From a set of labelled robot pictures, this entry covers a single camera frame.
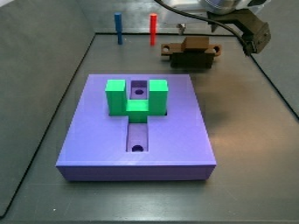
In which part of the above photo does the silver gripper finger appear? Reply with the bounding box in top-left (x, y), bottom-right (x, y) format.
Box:
top-left (209, 24), bottom-right (219, 32)
top-left (176, 24), bottom-right (185, 35)

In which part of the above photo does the brown T-shaped block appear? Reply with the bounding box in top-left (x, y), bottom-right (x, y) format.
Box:
top-left (161, 37), bottom-right (221, 56)

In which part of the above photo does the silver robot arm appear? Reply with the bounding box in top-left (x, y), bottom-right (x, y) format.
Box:
top-left (169, 0), bottom-right (271, 39)

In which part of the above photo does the black angle fixture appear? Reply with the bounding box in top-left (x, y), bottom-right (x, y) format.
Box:
top-left (171, 52), bottom-right (215, 69)

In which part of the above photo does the red hexagonal peg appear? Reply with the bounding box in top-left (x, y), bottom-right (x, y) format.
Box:
top-left (149, 13), bottom-right (157, 46)

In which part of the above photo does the blue hexagonal peg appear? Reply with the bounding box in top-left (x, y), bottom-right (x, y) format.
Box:
top-left (115, 12), bottom-right (123, 45)

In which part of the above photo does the green U-shaped block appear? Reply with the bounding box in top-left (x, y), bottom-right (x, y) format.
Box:
top-left (105, 80), bottom-right (168, 123)

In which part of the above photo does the purple base block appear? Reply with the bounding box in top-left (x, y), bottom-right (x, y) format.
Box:
top-left (56, 74), bottom-right (216, 181)

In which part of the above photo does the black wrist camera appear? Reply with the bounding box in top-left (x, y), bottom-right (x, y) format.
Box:
top-left (208, 9), bottom-right (271, 55)

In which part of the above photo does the black cable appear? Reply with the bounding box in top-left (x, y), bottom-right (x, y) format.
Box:
top-left (153, 0), bottom-right (252, 57)

